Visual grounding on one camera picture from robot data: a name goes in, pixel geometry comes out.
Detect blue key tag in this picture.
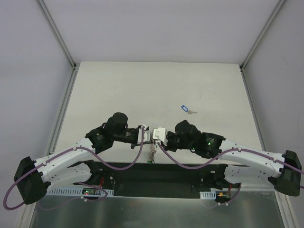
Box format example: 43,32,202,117
181,105,189,112

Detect left aluminium frame rail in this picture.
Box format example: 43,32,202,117
36,0,79,155

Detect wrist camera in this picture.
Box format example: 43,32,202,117
137,125,152,144
152,127,168,145

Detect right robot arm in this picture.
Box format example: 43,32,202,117
152,120,304,197

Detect aluminium frame rail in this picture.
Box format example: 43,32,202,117
36,0,79,155
240,0,288,151

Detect metal key organizer ring disc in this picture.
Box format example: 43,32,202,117
147,143,158,162

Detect white cable duct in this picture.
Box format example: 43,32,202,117
199,190,217,200
47,186,114,198

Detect right aluminium frame rail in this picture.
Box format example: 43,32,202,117
240,0,288,151

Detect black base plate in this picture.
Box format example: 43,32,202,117
71,160,273,202

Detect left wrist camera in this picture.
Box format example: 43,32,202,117
137,125,152,144

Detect right white cable duct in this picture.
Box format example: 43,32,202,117
199,190,217,200

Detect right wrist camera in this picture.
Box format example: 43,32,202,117
152,127,168,145

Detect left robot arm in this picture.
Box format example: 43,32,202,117
13,113,152,205

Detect left white cable duct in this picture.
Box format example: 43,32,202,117
47,186,114,198

